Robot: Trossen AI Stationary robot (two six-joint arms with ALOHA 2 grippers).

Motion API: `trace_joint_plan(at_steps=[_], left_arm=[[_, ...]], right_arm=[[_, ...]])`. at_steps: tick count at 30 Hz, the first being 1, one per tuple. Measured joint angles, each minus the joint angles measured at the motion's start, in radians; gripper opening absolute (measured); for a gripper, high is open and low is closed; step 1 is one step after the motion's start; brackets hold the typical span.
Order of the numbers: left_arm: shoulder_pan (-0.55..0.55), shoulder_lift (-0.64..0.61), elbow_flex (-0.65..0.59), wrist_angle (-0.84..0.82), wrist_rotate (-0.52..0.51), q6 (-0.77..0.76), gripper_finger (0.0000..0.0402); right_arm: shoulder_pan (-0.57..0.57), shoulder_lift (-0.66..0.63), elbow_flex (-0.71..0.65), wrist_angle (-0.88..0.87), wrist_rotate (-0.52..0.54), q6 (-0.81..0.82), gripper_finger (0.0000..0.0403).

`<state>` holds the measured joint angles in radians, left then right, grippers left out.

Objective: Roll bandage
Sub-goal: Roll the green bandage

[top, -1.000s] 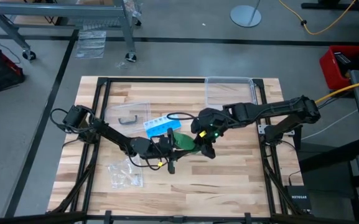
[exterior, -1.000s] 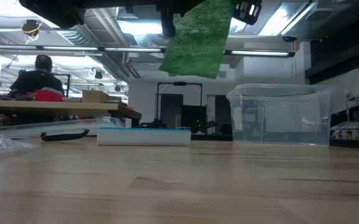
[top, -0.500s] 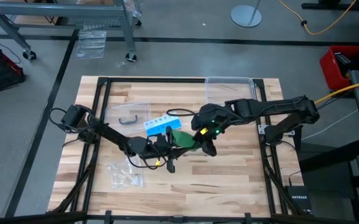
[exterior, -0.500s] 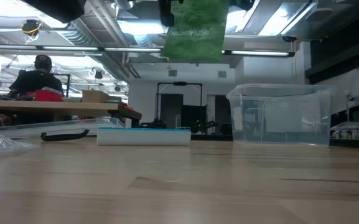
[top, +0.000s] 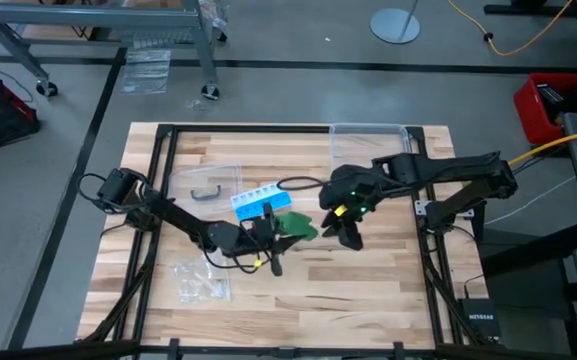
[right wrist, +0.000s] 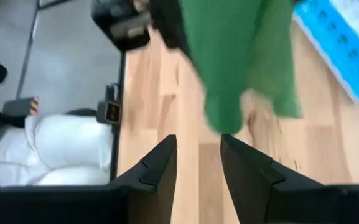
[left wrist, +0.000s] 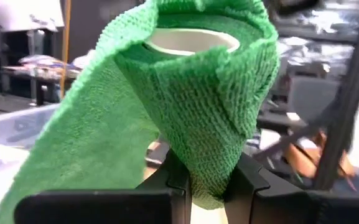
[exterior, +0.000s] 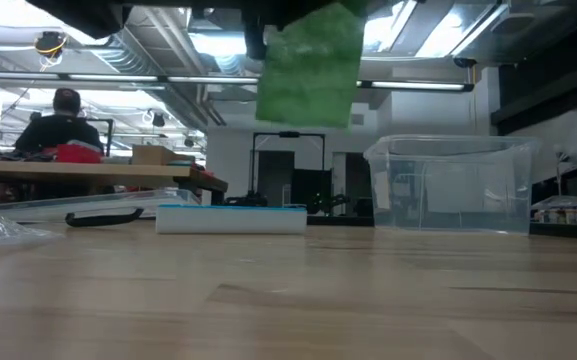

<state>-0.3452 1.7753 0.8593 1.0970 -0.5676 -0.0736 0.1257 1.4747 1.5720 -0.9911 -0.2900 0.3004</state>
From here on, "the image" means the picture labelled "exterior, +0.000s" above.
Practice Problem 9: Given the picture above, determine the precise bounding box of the tray of small bottles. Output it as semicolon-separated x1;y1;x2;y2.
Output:
530;194;577;226

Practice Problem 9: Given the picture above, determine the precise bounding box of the clear plastic storage bin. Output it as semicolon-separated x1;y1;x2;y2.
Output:
364;133;542;235

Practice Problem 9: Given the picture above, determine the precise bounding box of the red plastic bin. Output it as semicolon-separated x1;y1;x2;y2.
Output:
56;143;104;165

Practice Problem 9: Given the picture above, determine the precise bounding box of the cardboard box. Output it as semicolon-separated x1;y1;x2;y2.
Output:
131;144;185;167

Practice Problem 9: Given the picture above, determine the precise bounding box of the wheeled workbench with wooden top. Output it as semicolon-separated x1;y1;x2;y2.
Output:
0;159;229;206

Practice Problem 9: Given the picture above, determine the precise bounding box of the long ceiling light rail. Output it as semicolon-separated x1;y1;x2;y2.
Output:
0;69;475;94

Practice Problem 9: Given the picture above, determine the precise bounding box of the black frame robot station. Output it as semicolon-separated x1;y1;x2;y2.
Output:
250;131;329;211

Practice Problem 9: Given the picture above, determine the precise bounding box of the hanging yellow black cable reel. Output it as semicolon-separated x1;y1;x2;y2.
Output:
34;30;68;69

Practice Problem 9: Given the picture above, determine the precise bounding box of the person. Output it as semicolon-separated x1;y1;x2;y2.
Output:
15;88;105;154

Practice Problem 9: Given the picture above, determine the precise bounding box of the blue white pill organizer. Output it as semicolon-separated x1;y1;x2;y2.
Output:
155;203;309;235

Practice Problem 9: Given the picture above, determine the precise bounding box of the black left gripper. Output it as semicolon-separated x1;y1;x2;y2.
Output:
121;0;355;62

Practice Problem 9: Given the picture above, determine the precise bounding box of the green elastic bandage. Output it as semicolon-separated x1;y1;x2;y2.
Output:
255;2;369;129

